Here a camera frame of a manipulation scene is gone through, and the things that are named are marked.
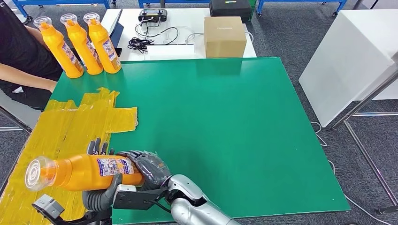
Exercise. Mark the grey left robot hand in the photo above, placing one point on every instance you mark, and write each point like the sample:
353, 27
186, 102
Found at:
99, 195

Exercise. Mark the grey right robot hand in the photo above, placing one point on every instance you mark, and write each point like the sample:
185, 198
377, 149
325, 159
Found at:
150, 169

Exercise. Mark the orange bottle with clear cap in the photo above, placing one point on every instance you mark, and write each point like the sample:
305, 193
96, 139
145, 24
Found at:
84, 172
59, 46
101, 38
79, 39

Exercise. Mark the person's left forearm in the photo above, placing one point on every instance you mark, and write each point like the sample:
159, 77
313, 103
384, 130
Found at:
39, 34

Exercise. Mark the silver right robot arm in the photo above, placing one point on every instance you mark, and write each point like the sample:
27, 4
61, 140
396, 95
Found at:
199, 205

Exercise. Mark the person's right forearm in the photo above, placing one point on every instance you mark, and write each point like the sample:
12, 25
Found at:
25, 77

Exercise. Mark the yellow taped cardboard sheet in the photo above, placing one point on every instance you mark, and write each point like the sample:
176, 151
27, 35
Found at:
62, 124

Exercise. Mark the green table mat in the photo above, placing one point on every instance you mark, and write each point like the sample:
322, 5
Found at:
217, 108

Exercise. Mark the grey chair seat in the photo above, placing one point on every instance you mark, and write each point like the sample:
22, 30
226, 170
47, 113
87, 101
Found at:
17, 107

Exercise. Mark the black phone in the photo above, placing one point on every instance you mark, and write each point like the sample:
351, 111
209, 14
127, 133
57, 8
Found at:
118, 51

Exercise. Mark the tablet in blue-grey case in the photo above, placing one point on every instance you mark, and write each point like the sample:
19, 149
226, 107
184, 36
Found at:
118, 32

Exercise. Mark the brown cardboard box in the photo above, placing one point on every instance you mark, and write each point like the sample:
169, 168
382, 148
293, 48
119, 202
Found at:
224, 38

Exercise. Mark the black remote controller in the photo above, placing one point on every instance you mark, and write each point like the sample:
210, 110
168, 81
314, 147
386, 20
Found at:
153, 15

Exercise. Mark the white table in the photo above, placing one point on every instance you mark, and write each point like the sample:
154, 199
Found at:
192, 14

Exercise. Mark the blue metal rack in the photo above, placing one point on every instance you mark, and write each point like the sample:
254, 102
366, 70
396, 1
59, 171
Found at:
62, 2
174, 2
298, 2

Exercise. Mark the person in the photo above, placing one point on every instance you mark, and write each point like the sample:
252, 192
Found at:
15, 46

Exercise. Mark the black hard case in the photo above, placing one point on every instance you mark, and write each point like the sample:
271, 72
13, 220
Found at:
230, 9

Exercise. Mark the green plastic crate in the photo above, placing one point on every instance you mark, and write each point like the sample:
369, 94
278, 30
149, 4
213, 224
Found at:
252, 9

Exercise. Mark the white cabinet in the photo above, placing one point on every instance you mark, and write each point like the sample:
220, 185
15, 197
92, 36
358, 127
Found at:
342, 62

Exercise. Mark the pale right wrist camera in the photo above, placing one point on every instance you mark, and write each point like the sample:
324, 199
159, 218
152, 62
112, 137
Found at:
133, 195

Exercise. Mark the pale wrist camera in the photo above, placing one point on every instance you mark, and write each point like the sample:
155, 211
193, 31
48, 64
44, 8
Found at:
48, 206
133, 195

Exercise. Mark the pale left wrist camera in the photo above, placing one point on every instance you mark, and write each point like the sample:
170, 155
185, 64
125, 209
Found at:
48, 206

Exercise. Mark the steel tube frame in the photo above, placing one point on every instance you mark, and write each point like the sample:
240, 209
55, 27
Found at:
365, 98

